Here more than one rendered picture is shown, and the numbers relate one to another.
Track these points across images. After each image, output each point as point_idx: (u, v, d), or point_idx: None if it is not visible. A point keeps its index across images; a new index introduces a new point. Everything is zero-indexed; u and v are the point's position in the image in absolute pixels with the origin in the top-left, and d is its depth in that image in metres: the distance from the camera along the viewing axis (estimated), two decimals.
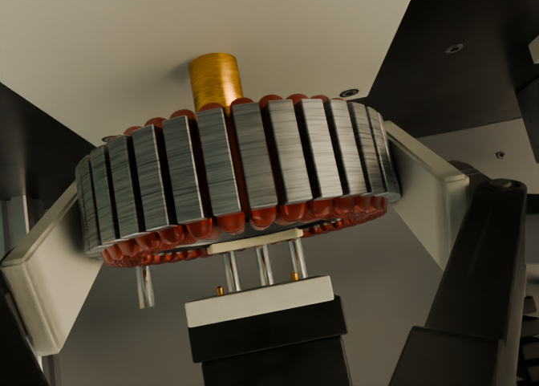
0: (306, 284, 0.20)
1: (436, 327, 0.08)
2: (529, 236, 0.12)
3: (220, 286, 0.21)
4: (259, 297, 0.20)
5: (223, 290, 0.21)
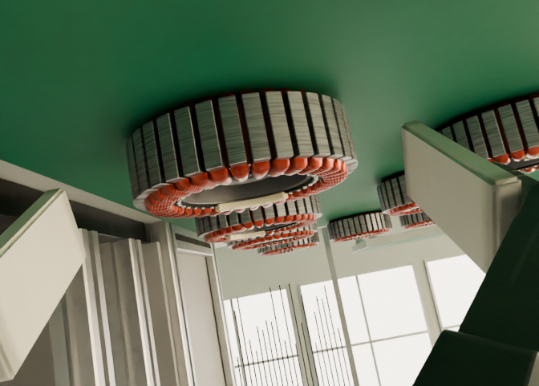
0: None
1: (471, 332, 0.08)
2: None
3: None
4: None
5: None
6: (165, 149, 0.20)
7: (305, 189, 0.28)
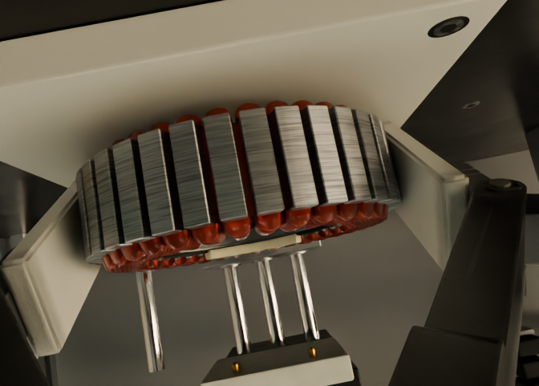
0: (326, 364, 0.19)
1: (436, 327, 0.08)
2: (529, 236, 0.12)
3: (237, 362, 0.20)
4: (277, 377, 0.19)
5: (239, 367, 0.20)
6: (125, 194, 0.13)
7: (325, 230, 0.21)
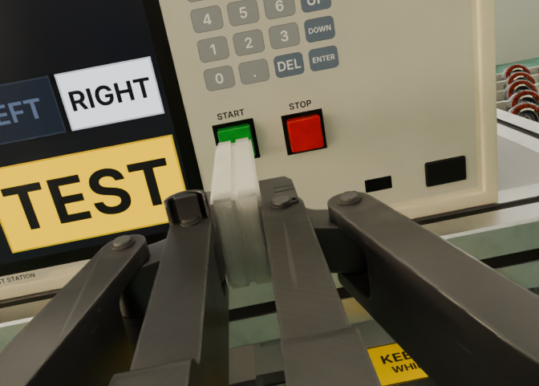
0: None
1: (291, 337, 0.08)
2: None
3: None
4: None
5: None
6: None
7: None
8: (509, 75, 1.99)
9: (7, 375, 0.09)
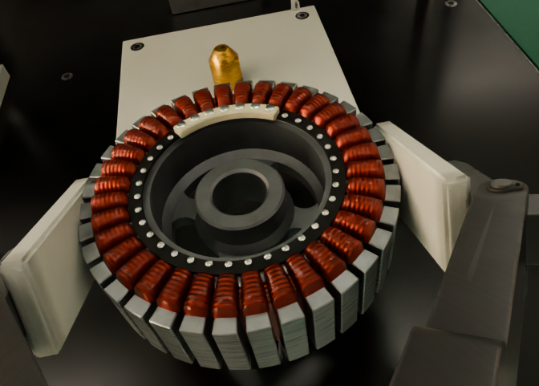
0: None
1: (437, 327, 0.08)
2: (531, 237, 0.12)
3: None
4: None
5: None
6: (351, 306, 0.15)
7: (147, 133, 0.19)
8: None
9: None
